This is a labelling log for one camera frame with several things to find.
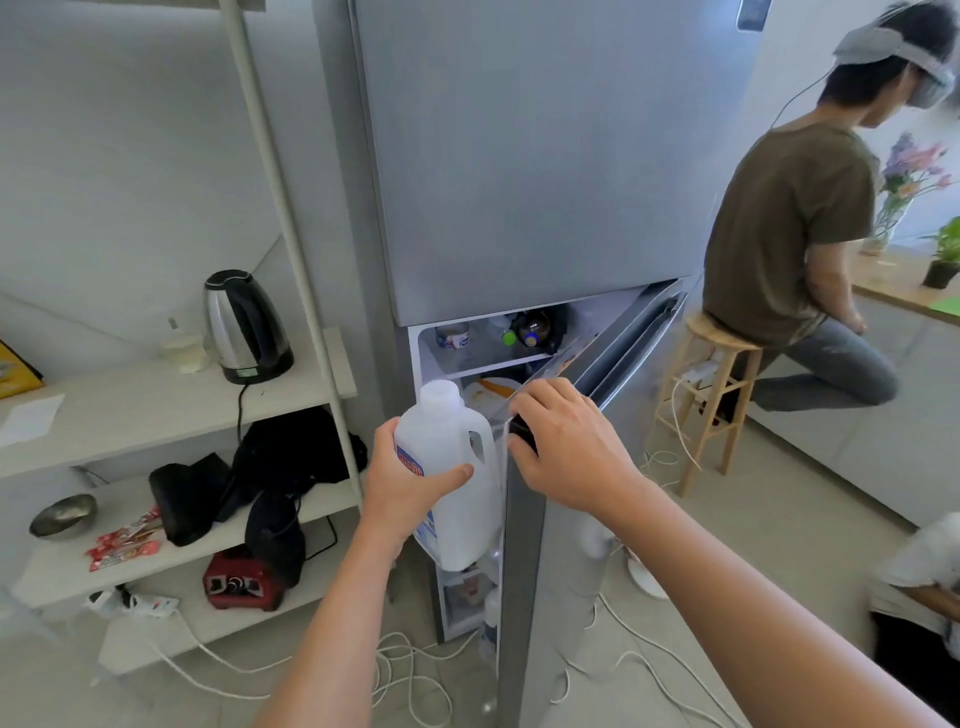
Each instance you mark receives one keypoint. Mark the white power strip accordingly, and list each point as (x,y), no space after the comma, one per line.
(701,371)
(135,602)

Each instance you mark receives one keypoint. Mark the small white tin can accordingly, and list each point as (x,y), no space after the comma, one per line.
(452,336)

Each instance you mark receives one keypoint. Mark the white paper sheet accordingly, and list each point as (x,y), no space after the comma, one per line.
(30,420)

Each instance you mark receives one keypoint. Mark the person's left hand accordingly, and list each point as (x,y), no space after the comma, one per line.
(390,502)

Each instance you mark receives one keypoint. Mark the small steel bowl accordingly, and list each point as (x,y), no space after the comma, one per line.
(64,516)

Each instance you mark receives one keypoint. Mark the white cabinet wooden top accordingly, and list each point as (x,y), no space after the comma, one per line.
(885,420)

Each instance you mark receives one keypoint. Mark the steel electric kettle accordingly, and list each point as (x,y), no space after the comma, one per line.
(244,330)

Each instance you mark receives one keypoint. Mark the black blender jar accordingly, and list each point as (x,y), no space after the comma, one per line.
(274,540)

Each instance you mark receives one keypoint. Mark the white round fan base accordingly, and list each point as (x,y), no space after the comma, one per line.
(645,581)

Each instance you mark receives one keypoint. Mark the grey headset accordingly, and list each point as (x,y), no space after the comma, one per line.
(885,45)

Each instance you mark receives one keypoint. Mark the glass vase pink flowers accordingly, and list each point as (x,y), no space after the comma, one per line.
(904,180)

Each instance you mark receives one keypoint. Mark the white plate with food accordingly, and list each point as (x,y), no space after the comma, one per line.
(487,394)

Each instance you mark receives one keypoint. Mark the yellow foil bag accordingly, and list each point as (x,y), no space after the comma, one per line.
(15,375)

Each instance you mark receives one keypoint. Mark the clear glass jar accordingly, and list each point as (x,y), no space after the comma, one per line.
(186,349)

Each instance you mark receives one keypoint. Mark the white metal shelf rack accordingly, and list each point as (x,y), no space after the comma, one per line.
(150,420)

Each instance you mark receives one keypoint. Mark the wooden stool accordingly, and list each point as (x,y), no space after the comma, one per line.
(712,390)

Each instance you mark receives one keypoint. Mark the small potted plant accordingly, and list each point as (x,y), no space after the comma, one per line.
(943,259)

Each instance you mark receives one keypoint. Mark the person's right forearm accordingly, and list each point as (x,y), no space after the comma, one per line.
(750,622)

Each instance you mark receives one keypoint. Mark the white plastic milk jug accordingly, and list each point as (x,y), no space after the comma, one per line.
(457,517)

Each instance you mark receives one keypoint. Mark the person's left forearm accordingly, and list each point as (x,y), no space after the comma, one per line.
(337,637)

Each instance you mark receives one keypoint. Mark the person's right hand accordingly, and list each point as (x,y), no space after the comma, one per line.
(577,450)

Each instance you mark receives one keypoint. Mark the red blender base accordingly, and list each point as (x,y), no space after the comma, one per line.
(236,585)

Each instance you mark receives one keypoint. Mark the black cloth bag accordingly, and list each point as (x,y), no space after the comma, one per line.
(300,450)

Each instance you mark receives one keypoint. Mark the grey refrigerator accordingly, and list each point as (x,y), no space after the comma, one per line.
(555,150)

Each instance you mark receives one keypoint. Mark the red snack packet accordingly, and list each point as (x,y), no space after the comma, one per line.
(112,551)
(139,523)
(127,559)

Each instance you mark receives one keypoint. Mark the black rolled bag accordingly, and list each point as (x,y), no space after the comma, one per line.
(184,502)

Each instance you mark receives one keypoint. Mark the dark drink bottle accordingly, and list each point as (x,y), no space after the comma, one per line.
(534,330)

